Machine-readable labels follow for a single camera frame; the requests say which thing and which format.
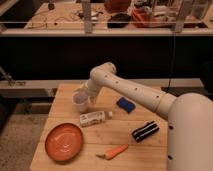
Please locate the black white striped cloth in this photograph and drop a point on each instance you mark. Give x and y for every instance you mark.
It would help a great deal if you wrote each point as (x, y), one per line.
(145, 131)

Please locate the white plastic bottle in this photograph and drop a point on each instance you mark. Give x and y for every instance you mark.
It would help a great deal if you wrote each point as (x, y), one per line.
(93, 118)

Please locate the grey metal post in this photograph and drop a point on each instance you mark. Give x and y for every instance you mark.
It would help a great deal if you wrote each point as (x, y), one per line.
(182, 15)
(86, 7)

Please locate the orange carrot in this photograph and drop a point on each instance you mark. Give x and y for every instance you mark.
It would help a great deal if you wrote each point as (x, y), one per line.
(110, 154)

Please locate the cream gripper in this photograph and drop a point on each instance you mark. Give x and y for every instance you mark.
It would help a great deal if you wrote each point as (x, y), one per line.
(93, 98)

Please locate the blue sponge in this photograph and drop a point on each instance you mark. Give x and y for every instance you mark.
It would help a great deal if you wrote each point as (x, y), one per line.
(125, 105)

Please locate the orange box on bench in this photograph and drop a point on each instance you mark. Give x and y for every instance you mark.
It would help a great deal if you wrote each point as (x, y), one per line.
(114, 6)

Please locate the red toolbox on bench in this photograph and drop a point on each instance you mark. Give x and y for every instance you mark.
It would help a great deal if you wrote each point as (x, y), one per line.
(141, 18)

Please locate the white ceramic cup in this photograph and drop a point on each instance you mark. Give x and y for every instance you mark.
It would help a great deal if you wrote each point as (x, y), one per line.
(80, 100)

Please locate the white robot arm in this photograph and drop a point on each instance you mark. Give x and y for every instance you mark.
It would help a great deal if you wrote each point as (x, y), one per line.
(189, 116)

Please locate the grey metal post right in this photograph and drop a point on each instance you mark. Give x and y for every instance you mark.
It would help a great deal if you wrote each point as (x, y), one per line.
(182, 15)

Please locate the black bowl on bench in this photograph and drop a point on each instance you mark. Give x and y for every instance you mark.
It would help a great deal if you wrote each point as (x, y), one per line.
(119, 20)

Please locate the orange plate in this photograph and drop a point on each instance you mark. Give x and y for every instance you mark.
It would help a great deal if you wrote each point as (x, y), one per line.
(64, 142)

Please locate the grey metal post left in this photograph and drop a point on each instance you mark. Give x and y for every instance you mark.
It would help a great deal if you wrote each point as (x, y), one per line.
(86, 7)

